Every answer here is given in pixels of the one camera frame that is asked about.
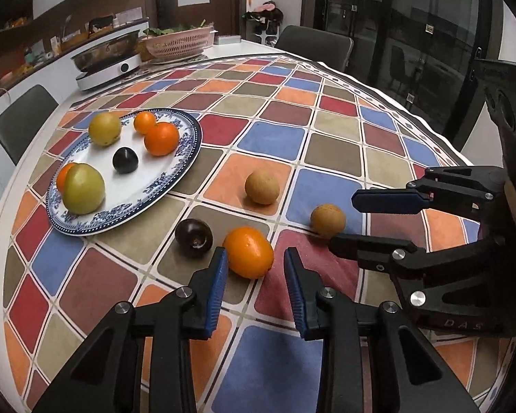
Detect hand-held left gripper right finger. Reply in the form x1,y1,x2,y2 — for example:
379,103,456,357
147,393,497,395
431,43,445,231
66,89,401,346
283,247,482,413

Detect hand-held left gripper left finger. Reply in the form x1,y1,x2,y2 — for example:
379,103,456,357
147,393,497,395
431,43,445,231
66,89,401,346
32,246,229,413

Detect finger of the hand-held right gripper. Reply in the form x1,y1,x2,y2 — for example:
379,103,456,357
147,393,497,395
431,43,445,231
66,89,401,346
352,166,506,220
329,228,516,311

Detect medium orange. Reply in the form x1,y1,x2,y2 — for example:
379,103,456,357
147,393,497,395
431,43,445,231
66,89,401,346
56,162,77,193
223,226,275,279

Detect brown kiwi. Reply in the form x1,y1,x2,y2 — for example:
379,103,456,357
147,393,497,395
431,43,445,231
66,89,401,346
310,204,346,239
245,170,280,205

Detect dark purple plum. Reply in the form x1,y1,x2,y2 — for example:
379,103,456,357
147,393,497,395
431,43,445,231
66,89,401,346
112,147,139,174
175,219,213,252

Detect blue rimmed white plate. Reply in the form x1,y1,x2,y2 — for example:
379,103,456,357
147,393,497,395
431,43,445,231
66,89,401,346
46,108,203,237

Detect large orange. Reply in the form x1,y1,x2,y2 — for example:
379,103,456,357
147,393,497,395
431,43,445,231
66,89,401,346
144,123,180,157

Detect large green pear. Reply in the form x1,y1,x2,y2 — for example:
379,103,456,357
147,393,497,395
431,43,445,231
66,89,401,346
64,162,107,216

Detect small orange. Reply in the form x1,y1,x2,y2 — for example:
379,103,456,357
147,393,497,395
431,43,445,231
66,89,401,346
133,111,158,135

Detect yellow pear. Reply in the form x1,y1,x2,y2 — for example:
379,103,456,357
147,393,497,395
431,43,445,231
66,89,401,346
88,112,122,147

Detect colourful checkered tablecloth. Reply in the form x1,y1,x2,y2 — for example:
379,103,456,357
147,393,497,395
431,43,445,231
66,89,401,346
2,54,514,413

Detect dark glass sliding doors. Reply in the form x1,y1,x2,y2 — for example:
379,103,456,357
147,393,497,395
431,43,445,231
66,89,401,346
301,0,506,151

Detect grey dining chair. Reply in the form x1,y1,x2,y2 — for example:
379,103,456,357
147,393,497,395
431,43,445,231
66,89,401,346
0,85,60,166
275,25,354,73

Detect child scooter with plush toy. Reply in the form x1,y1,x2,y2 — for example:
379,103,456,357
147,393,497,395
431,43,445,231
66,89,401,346
243,2,284,46

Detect white induction cooker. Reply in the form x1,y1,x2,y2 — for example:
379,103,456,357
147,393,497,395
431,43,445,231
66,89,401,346
74,54,142,92

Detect pink plastic basket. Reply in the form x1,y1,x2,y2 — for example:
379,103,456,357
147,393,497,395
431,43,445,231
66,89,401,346
140,26,216,61

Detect dark brown door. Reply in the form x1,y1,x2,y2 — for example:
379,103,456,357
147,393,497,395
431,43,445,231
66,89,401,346
148,0,248,36

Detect green leafy vegetables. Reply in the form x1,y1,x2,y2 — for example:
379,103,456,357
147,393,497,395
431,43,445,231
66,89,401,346
143,25,207,38

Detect steel cooking pot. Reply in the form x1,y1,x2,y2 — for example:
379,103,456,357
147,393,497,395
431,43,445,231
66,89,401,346
71,29,142,72

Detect white kitchen counter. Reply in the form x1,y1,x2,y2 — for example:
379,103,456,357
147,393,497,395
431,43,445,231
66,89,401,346
0,16,151,147

